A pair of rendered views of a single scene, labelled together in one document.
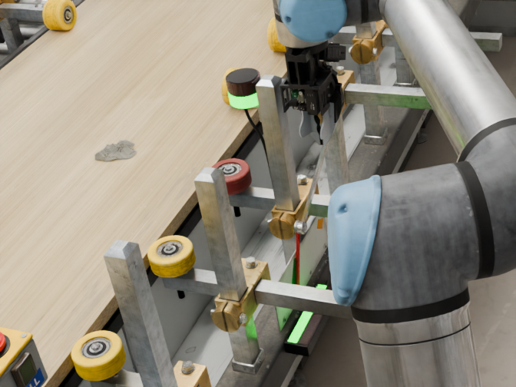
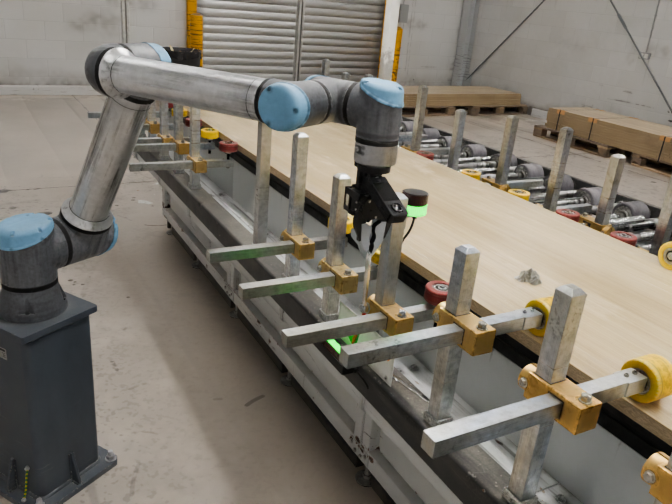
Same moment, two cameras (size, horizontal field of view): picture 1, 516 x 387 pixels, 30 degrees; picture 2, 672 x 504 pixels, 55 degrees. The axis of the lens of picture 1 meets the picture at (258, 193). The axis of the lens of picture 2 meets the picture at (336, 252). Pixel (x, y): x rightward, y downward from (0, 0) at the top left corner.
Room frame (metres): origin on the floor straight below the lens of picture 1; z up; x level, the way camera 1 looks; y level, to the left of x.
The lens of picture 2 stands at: (2.05, -1.29, 1.54)
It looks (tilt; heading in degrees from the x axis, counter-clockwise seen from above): 22 degrees down; 120
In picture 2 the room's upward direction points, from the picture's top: 5 degrees clockwise
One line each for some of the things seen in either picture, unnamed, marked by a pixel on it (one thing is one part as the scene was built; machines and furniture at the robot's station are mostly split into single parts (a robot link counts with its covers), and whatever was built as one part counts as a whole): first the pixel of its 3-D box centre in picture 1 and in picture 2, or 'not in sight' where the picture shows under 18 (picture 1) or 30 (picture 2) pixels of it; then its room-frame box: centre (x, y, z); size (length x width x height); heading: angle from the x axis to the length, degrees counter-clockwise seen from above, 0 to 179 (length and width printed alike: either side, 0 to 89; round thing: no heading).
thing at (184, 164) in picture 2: not in sight; (182, 165); (0.16, 0.60, 0.82); 0.43 x 0.03 x 0.04; 61
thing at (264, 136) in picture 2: not in sight; (262, 187); (0.80, 0.32, 0.93); 0.05 x 0.04 x 0.45; 151
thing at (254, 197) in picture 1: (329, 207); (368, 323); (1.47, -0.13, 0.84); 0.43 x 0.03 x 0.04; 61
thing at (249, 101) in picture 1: (246, 94); (413, 207); (1.49, -0.01, 1.10); 0.06 x 0.06 x 0.02
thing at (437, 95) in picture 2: not in sight; (447, 95); (-1.77, 8.11, 0.23); 2.41 x 0.77 x 0.17; 64
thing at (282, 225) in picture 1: (292, 208); (389, 315); (1.48, -0.06, 0.85); 0.13 x 0.06 x 0.05; 151
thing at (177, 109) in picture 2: not in sight; (178, 124); (-0.07, 0.80, 0.93); 0.03 x 0.03 x 0.48; 61
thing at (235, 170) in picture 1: (233, 191); (439, 306); (1.56, 0.05, 0.85); 0.08 x 0.08 x 0.11
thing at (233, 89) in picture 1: (243, 81); (414, 197); (1.49, -0.01, 1.13); 0.06 x 0.06 x 0.02
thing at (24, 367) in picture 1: (24, 371); not in sight; (0.78, 0.28, 1.20); 0.03 x 0.01 x 0.03; 151
